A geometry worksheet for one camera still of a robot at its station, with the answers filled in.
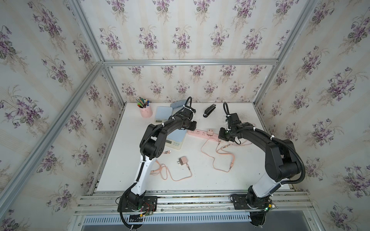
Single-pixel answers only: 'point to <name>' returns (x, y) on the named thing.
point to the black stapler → (209, 110)
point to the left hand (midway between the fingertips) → (194, 127)
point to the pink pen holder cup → (147, 112)
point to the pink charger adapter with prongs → (182, 160)
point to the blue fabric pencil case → (178, 103)
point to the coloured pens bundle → (142, 103)
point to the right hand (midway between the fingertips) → (221, 137)
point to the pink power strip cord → (236, 144)
